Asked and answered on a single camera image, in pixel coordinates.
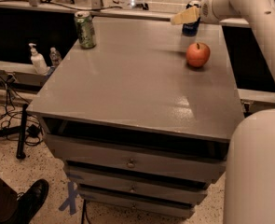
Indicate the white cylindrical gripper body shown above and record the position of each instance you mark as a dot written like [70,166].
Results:
[209,10]

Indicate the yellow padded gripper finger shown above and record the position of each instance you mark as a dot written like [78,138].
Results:
[189,15]

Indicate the blue pepsi can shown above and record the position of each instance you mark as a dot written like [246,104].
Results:
[191,29]

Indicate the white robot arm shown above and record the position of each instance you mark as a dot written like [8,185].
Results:
[250,174]

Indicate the green soda can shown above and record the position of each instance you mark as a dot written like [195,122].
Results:
[85,29]

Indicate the red orange apple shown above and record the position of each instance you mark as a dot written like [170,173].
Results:
[197,54]

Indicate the grey drawer cabinet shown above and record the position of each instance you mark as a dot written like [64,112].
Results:
[135,89]

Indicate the small clear plastic bottle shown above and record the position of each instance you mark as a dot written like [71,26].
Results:
[55,57]

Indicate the top grey drawer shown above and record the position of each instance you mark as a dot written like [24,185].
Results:
[95,153]

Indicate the grey drawer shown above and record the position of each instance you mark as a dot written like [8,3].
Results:
[95,153]
[137,202]
[135,185]

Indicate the white pump dispenser bottle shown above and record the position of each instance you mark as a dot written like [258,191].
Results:
[38,60]

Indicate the middle grey drawer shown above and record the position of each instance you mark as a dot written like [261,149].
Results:
[135,185]

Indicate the black power adapter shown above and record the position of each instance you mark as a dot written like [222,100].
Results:
[33,131]

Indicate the bottom grey drawer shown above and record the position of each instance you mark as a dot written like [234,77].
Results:
[137,202]

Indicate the black stand leg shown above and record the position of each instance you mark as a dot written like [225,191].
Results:
[20,130]

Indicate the black leather shoe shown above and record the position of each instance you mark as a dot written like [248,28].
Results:
[30,202]

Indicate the brown trouser leg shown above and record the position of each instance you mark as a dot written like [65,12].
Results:
[8,204]

